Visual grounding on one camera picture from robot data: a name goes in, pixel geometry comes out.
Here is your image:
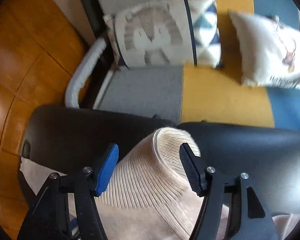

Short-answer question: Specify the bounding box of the deer print cushion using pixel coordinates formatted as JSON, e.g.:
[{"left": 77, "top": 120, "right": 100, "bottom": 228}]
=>
[{"left": 228, "top": 11, "right": 300, "bottom": 90}]

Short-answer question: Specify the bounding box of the beige knit sweater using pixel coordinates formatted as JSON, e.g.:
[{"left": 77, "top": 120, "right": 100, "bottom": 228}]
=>
[{"left": 19, "top": 126, "right": 300, "bottom": 240}]

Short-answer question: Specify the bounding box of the grey yellow blue sofa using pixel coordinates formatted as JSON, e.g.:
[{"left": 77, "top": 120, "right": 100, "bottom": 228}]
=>
[{"left": 65, "top": 0, "right": 300, "bottom": 131}]

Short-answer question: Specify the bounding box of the tiger print cushion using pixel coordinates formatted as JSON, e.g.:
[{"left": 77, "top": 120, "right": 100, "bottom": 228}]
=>
[{"left": 103, "top": 0, "right": 222, "bottom": 68}]

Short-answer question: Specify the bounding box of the black padded table mat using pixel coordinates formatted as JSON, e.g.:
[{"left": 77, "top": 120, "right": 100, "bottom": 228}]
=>
[{"left": 20, "top": 106, "right": 300, "bottom": 215}]

